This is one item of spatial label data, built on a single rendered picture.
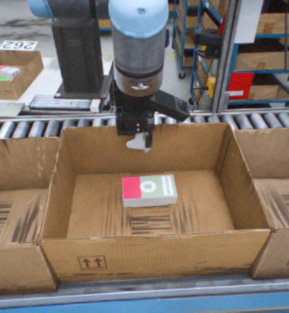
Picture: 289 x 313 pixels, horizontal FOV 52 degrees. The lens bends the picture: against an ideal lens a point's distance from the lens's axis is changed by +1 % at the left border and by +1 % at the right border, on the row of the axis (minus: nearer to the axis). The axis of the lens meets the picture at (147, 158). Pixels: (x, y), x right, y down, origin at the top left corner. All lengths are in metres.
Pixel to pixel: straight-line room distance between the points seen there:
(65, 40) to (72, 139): 0.78
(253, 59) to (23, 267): 1.61
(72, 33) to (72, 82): 0.23
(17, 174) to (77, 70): 0.77
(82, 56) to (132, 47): 0.96
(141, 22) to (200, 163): 0.44
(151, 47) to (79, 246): 0.35
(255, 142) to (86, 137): 0.42
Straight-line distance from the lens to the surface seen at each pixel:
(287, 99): 2.09
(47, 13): 0.61
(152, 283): 0.65
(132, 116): 0.62
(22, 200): 0.83
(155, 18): 0.48
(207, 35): 1.27
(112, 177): 0.79
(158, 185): 0.73
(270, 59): 1.91
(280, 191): 0.87
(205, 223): 0.72
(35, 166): 0.80
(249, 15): 1.30
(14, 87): 1.56
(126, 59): 0.52
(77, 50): 1.45
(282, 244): 0.59
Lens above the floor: 1.46
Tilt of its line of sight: 40 degrees down
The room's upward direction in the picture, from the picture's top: straight up
